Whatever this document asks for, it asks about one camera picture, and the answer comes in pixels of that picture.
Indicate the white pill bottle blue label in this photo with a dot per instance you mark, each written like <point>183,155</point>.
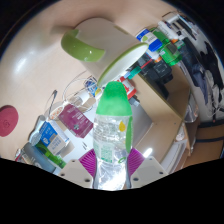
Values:
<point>90,86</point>

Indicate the maroon packet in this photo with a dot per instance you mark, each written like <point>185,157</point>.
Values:
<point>76,120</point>

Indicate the white light bar under shelf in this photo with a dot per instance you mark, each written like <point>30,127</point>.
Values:
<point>148,152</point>

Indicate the grey shaker bottle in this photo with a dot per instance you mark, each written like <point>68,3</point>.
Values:
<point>36,158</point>

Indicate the wooden shelf unit with books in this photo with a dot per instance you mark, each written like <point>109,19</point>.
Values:
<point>160,116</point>

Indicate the white and blue carton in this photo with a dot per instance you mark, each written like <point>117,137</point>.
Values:
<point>53,136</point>

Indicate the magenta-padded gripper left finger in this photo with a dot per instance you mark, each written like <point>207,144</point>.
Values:
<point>75,171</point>

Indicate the clear bottle with green cap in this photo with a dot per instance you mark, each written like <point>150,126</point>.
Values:
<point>113,100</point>

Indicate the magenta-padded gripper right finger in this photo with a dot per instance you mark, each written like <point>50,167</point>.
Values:
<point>150,170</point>

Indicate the dark hanging clothes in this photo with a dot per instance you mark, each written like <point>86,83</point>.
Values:
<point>206,70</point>

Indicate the green plastic container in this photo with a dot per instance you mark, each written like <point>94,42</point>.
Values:
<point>168,50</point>

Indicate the flat round red coaster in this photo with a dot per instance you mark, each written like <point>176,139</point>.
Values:
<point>7,120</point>

